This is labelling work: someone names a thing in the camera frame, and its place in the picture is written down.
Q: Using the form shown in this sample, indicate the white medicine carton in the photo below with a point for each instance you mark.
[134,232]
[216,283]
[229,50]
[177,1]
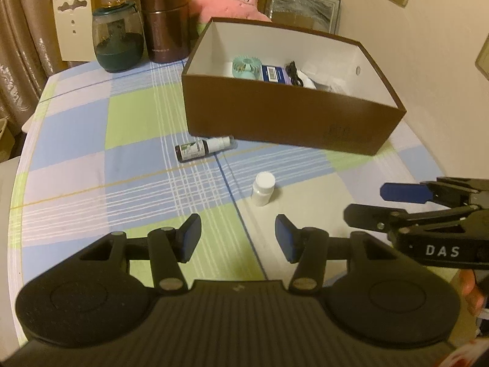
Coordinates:
[317,78]

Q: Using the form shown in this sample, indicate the brown spray bottle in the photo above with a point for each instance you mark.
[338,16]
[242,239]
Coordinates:
[195,149]

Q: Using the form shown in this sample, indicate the blue and clear plastic box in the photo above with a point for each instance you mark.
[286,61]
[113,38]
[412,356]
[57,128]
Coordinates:
[276,73]

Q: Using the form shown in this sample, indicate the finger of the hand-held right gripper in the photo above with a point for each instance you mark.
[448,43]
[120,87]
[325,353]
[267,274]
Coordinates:
[405,192]
[366,214]

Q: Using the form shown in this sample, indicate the mint green handheld fan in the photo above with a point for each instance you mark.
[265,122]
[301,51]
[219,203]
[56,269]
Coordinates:
[246,68]

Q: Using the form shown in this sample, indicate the silver picture frame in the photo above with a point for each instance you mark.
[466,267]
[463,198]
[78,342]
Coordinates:
[301,5]

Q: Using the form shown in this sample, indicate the beige wall switch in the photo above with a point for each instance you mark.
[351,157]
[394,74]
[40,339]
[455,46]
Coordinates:
[483,63]

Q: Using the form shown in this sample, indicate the brown thermos flask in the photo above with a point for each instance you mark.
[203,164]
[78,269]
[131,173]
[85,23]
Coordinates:
[166,23]

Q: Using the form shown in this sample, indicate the checked tablecloth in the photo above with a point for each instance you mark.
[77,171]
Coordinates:
[114,141]

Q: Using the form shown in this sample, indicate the cream wooden chair back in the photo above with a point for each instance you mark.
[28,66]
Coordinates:
[72,38]

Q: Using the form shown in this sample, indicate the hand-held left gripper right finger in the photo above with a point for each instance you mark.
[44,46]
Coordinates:
[284,239]

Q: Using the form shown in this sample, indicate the brown cardboard box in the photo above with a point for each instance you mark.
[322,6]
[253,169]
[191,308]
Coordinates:
[267,114]

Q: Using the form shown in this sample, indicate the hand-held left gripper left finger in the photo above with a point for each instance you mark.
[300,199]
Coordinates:
[191,237]

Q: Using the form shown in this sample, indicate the green glass jar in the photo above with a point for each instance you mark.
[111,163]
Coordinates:
[118,46]

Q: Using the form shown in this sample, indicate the white pill bottle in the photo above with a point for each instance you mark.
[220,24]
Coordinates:
[263,189]

